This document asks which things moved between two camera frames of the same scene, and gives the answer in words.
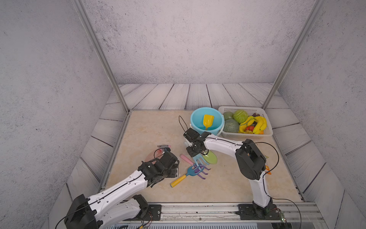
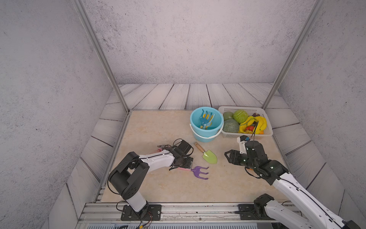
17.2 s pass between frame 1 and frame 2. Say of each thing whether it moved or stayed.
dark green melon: stayed
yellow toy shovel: stayed
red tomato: stayed
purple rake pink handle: moved
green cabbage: stayed
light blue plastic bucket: stayed
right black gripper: moved
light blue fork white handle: moved
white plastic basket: stayed
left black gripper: moved
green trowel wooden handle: stayed
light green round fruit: stayed
